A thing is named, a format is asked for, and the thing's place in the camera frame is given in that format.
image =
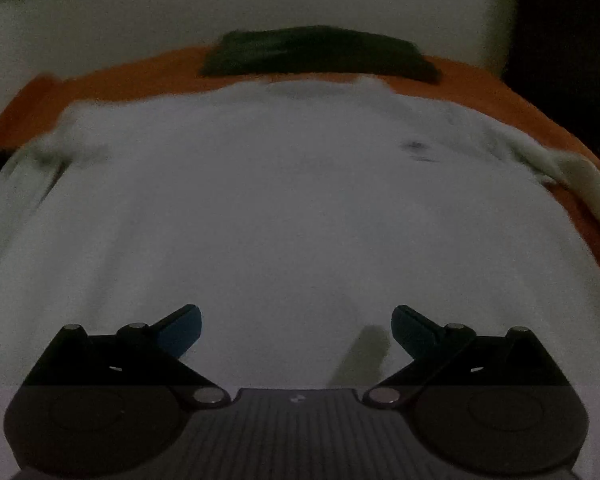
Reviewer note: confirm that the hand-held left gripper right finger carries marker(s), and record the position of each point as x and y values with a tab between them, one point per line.
405	332

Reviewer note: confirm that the orange blanket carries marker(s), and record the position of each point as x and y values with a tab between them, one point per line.
540	110

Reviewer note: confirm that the dark green pillow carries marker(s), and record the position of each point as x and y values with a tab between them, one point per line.
320	55

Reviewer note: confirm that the dark wooden wardrobe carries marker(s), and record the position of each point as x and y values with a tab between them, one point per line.
565	25

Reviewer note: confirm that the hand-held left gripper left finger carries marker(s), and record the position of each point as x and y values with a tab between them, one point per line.
182	332

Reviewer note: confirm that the white shirt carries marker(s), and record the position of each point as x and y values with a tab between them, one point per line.
280	210

